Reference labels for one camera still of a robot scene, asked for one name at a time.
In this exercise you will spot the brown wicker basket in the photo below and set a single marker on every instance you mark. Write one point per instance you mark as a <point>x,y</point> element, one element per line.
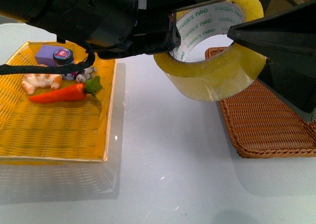
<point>260,125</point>

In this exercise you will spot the small toy dog figurine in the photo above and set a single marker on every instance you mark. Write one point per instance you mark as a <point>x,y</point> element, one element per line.
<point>85,74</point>

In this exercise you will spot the toy croissant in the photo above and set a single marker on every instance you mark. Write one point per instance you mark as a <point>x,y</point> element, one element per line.
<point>30,82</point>

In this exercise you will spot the orange toy carrot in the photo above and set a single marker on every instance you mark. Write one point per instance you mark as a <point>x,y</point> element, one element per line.
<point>75,92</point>

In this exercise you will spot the small black lidded jar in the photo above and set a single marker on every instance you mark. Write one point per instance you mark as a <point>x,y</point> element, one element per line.
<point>62,57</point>

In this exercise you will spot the yellow woven basket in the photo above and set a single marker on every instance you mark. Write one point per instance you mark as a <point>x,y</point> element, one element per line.
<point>77,131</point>

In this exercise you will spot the purple foam block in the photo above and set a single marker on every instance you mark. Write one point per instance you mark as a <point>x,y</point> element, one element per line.
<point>45,55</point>

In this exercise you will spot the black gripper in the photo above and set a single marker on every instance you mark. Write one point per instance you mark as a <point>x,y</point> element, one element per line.
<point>155,29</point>

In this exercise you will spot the clear packing tape roll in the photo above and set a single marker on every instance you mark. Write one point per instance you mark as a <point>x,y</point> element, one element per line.
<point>224,74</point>

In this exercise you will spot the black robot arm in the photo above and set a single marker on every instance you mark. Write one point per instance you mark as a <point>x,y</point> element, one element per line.
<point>114,29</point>

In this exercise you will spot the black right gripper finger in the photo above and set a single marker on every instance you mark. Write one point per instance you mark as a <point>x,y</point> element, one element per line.
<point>288,40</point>

